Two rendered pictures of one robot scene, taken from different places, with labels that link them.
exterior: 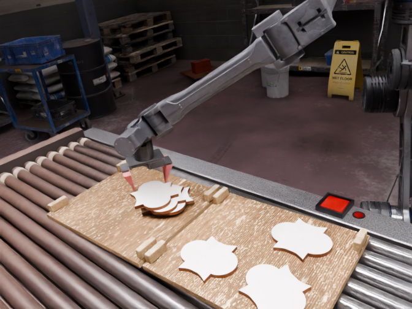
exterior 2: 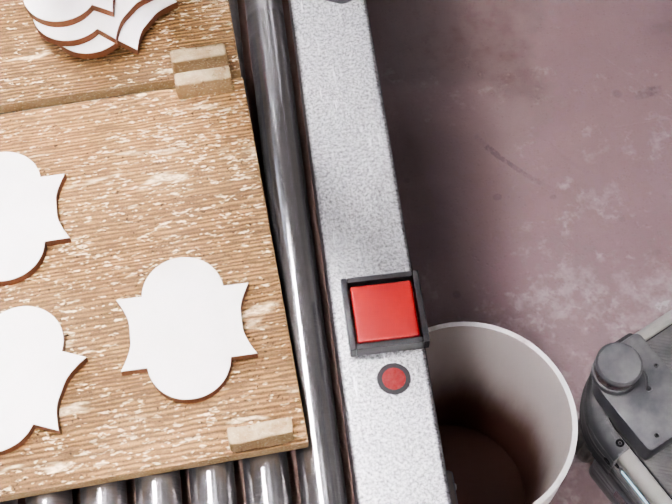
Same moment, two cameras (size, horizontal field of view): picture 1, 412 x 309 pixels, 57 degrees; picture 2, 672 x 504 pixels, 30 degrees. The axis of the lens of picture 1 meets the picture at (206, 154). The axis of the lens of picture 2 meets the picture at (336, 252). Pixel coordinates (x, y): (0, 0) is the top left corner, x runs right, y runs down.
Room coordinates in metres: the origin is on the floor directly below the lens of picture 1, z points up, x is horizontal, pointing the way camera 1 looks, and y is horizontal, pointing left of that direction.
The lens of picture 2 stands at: (0.41, -0.61, 2.02)
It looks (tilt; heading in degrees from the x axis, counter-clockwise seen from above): 62 degrees down; 40
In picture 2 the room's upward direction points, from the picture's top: 1 degrees counter-clockwise
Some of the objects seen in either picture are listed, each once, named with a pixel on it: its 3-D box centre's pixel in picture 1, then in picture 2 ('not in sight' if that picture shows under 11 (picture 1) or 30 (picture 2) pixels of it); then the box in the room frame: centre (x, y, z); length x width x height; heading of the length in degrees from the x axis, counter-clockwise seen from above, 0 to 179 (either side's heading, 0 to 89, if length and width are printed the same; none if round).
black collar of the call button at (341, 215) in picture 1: (335, 205); (384, 313); (0.83, -0.33, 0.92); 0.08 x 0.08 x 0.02; 46
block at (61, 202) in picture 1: (58, 204); not in sight; (0.99, 0.47, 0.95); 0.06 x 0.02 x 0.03; 139
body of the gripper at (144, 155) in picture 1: (143, 151); not in sight; (0.96, 0.17, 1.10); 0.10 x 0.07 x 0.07; 107
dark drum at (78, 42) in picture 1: (85, 78); not in sight; (4.70, 1.36, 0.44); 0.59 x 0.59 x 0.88
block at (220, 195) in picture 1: (221, 195); (204, 82); (0.91, -0.03, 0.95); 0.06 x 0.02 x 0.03; 139
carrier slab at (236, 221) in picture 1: (255, 252); (96, 278); (0.68, -0.08, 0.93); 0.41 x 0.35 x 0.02; 49
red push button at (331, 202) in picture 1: (335, 205); (384, 313); (0.83, -0.33, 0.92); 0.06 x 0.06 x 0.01; 46
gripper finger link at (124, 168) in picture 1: (135, 176); not in sight; (0.95, 0.21, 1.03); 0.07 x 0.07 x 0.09; 17
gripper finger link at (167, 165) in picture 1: (159, 170); not in sight; (0.97, 0.14, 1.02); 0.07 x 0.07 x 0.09; 17
